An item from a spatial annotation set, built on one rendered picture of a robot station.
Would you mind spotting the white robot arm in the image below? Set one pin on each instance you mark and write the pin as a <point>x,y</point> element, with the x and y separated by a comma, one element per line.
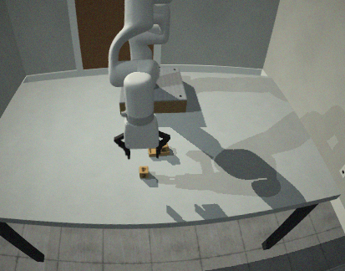
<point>152,26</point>

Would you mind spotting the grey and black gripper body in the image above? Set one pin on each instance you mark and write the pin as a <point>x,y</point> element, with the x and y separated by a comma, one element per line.
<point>141,137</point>

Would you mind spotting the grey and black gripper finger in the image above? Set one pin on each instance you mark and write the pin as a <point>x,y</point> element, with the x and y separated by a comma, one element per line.
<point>118,140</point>
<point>162,143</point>

